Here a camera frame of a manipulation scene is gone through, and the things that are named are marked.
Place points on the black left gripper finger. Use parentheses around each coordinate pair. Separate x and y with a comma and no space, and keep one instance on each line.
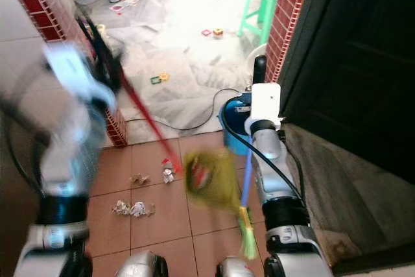
(89,30)

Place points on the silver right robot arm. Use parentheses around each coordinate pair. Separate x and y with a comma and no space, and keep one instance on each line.
(279,180)

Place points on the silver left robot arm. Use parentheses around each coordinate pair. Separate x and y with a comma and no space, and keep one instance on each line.
(61,167)

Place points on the green and yellow floor toy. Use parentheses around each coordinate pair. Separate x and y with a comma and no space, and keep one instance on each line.
(159,78)

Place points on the pink and yellow floor toy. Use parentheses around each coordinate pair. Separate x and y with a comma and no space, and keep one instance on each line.
(213,32)

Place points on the white round basin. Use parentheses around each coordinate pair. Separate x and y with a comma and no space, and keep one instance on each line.
(254,56)

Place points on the blue plastic bucket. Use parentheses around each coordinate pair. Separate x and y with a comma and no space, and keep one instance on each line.
(233,131)

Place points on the dark wooden door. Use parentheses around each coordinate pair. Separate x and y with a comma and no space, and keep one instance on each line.
(356,63)

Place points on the red and white wrapper scrap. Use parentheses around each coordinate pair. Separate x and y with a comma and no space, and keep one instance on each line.
(168,170)

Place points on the small brown paper scrap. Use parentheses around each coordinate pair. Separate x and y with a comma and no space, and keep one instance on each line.
(139,179)

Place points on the crumpled white paper scrap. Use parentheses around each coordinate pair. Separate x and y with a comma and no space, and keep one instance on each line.
(135,209)

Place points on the silver right robot leg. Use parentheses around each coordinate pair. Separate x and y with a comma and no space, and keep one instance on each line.
(237,269)

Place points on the silver robot leg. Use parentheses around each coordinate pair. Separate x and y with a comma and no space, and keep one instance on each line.
(237,269)
(142,267)

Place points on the silver left robot leg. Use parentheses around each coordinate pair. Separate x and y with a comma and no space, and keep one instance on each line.
(142,267)

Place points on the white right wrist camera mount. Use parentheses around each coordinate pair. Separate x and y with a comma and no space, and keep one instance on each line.
(266,103)

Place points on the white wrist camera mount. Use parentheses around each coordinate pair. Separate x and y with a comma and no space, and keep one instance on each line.
(74,69)
(266,103)

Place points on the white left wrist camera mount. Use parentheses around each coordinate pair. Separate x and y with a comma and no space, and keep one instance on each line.
(74,69)

